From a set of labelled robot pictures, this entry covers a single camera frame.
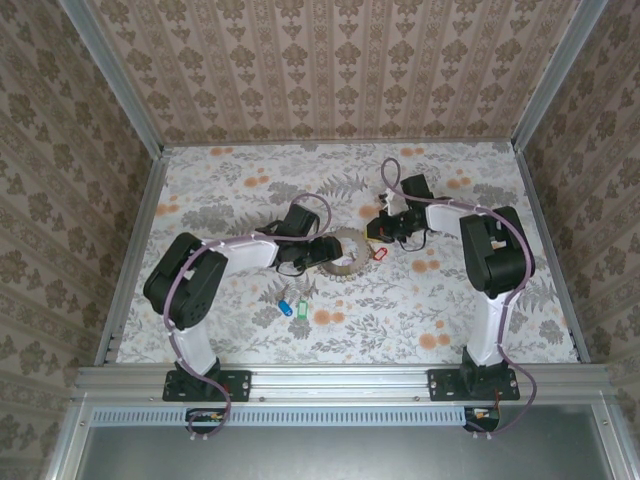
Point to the red key tag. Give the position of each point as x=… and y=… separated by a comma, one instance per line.
x=378, y=254

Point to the green key tag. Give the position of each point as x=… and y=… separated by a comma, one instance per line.
x=302, y=310

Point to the blue key tag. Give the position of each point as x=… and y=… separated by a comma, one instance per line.
x=285, y=307

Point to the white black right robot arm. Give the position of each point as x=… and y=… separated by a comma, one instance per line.
x=490, y=250

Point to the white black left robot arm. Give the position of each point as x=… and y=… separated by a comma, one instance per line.
x=195, y=280

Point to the floral patterned table cover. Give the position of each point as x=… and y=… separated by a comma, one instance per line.
x=350, y=340

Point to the grey metal sheet panel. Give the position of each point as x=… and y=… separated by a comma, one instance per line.
x=340, y=455

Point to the thin aluminium rail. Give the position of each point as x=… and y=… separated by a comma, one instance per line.
x=340, y=143

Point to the wide aluminium frame rail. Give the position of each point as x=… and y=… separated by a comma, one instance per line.
x=340, y=380

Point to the aluminium side rail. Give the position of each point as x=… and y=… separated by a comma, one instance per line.
x=135, y=250
x=549, y=240

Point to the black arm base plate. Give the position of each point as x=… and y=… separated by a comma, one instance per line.
x=440, y=385
x=240, y=385

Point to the aluminium corner post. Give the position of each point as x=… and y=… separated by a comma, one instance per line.
x=556, y=75
x=116, y=75

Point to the aluminium lower frame rail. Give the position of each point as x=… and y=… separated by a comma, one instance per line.
x=614, y=440
x=70, y=440

